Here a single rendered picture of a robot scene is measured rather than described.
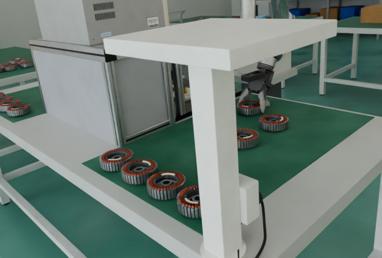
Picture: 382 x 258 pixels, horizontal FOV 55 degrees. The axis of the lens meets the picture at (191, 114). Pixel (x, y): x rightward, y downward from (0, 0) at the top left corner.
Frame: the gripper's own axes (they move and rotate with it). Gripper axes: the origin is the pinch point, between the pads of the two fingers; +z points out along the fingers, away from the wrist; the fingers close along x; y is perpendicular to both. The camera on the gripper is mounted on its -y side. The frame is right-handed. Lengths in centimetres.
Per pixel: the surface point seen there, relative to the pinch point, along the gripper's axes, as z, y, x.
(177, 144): 22.0, -35.3, -0.4
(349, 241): 47, 71, -31
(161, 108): 11.1, -32.8, 17.4
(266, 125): 5.6, -12.1, -19.3
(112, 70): 3, -61, 16
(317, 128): 0.8, 1.3, -32.0
